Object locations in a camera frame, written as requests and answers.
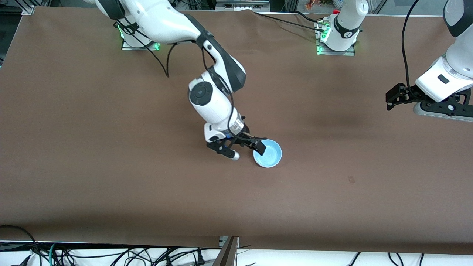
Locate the aluminium profile beam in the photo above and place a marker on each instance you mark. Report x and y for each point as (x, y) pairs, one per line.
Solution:
(228, 255)

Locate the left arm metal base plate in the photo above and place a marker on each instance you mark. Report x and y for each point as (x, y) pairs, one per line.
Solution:
(349, 53)

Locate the metal rail device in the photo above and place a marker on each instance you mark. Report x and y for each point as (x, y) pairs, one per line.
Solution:
(242, 4)

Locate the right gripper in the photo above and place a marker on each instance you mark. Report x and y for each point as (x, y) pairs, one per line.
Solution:
(245, 137)

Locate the brown table cover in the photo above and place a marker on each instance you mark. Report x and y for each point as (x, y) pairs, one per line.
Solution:
(111, 147)

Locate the light blue bowl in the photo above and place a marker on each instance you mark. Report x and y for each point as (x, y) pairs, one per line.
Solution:
(269, 155)

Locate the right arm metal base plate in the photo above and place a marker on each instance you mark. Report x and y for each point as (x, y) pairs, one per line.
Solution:
(129, 47)

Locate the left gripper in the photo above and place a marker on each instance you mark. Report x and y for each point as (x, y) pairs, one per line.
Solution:
(407, 92)

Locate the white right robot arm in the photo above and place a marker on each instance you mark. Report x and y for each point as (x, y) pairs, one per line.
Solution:
(166, 22)

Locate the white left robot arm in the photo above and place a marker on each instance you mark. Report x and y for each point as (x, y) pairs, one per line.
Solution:
(345, 22)

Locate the aluminium frame corner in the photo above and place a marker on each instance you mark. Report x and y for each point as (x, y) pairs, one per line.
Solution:
(27, 9)

